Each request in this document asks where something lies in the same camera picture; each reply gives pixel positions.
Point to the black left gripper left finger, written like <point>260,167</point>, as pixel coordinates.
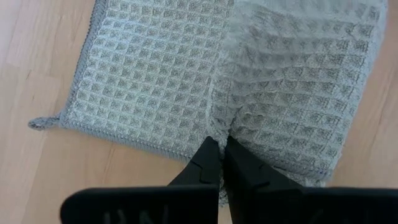
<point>205,168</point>

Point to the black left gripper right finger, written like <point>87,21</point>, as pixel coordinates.
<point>245,174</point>

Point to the grey waffle microfiber towel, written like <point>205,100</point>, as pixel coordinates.
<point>202,68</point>

